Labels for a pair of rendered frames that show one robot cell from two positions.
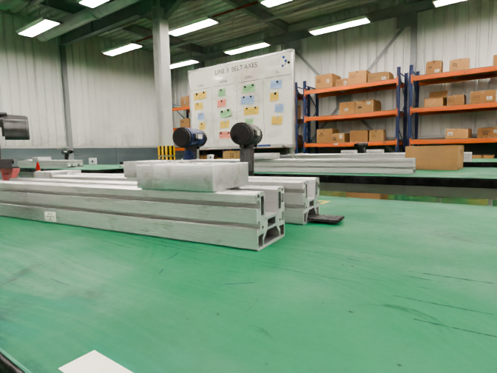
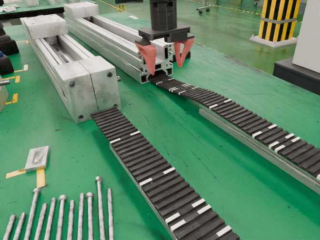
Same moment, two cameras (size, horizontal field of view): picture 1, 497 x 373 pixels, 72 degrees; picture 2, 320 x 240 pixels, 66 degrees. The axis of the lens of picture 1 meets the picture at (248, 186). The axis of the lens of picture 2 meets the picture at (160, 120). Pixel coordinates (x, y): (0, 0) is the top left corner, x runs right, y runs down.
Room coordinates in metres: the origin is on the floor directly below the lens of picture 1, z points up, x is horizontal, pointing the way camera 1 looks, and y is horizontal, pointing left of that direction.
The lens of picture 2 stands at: (1.43, 0.98, 1.04)
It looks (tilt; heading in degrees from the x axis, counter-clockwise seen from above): 33 degrees down; 212
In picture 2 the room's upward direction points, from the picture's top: 4 degrees counter-clockwise
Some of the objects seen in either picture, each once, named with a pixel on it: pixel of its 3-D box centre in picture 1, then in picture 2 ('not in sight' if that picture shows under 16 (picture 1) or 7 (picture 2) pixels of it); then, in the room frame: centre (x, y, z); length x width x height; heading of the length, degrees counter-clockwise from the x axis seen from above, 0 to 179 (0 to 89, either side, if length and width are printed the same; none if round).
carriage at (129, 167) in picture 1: (162, 173); (45, 30); (0.89, 0.22, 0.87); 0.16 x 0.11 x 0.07; 61
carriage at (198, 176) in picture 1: (193, 182); (81, 13); (0.60, 0.10, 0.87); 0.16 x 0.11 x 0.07; 61
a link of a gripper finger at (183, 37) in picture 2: not in sight; (174, 49); (0.91, 0.71, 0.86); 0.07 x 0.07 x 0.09; 60
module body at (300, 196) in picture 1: (163, 192); (50, 45); (0.89, 0.22, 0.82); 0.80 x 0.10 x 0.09; 61
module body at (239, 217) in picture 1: (100, 203); (103, 35); (0.72, 0.31, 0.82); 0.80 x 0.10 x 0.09; 61
